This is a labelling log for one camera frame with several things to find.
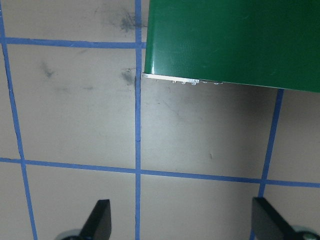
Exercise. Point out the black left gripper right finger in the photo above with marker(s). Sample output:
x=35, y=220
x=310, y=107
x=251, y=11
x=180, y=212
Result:
x=268, y=224

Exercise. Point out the green conveyor belt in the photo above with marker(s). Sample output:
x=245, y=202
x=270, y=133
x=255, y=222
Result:
x=268, y=43

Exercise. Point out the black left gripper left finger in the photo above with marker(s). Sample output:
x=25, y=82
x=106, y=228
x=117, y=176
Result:
x=99, y=223

